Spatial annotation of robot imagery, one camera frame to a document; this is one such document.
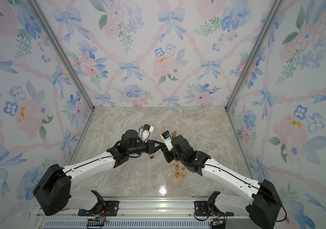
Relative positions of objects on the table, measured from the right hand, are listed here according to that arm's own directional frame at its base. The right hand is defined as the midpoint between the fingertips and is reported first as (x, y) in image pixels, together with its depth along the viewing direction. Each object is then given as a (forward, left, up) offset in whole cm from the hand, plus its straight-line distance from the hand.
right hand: (164, 146), depth 77 cm
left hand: (0, 0, +2) cm, 2 cm away
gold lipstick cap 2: (-9, -11, -16) cm, 22 cm away
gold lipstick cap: (-5, -11, -17) cm, 21 cm away
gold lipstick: (-6, -7, -15) cm, 17 cm away
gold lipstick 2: (-10, -8, -15) cm, 20 cm away
